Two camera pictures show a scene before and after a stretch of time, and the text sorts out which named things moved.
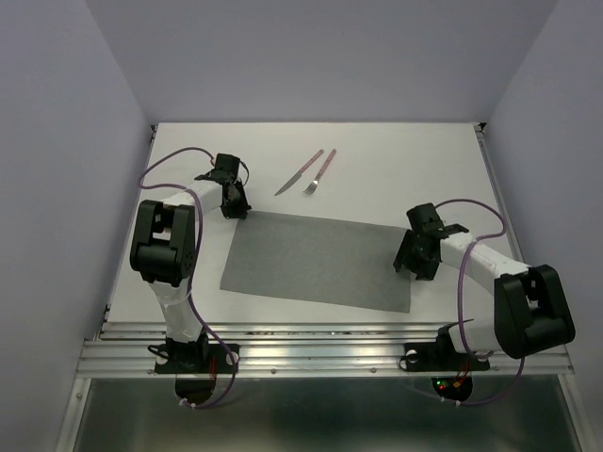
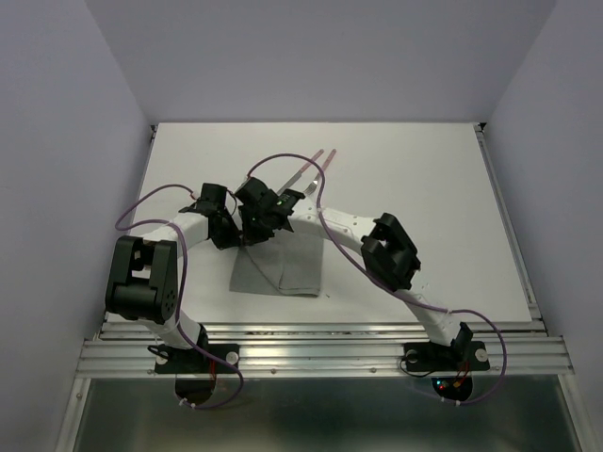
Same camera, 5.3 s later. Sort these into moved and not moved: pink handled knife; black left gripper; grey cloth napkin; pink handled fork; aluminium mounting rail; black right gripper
Moved: black left gripper; grey cloth napkin; black right gripper
Not moved: pink handled fork; aluminium mounting rail; pink handled knife
